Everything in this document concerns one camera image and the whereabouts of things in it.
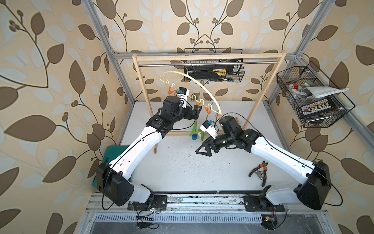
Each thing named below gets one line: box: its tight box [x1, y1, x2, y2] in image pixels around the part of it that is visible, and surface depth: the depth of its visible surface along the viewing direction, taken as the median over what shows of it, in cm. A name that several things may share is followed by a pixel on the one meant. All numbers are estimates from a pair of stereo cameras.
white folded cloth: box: [301, 86, 350, 98], surface depth 63 cm
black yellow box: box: [184, 58, 243, 81], surface depth 86 cm
